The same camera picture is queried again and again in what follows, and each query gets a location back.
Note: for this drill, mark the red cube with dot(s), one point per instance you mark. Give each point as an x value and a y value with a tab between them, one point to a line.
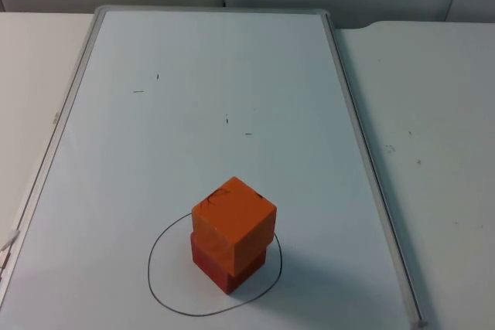
216	266

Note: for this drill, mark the orange cube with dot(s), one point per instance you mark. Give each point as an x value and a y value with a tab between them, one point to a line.
232	222

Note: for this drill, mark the grey-framed whiteboard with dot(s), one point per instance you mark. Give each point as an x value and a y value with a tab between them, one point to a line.
216	75

